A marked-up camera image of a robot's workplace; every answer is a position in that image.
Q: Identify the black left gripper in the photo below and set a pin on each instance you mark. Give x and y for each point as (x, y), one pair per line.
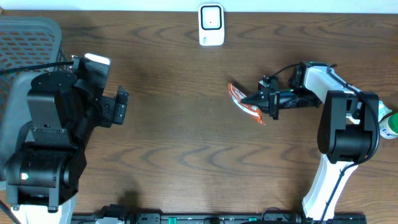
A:
(109, 110)

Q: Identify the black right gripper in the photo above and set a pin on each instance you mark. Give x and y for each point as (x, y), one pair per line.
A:
(267, 98)

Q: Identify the orange candy bar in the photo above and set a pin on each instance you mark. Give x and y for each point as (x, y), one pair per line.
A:
(252, 110)

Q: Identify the green lid jar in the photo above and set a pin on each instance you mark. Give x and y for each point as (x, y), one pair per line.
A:
(388, 125)

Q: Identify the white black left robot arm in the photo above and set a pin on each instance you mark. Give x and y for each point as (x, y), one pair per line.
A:
(42, 178)

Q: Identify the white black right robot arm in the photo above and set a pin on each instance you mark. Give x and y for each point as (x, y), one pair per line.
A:
(348, 133)

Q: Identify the white barcode scanner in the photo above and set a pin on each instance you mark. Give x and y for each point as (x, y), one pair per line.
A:
(211, 23)

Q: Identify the dark grey plastic basket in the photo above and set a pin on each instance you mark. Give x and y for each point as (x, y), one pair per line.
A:
(30, 47)

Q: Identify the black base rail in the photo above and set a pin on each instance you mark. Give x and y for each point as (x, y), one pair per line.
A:
(121, 214)

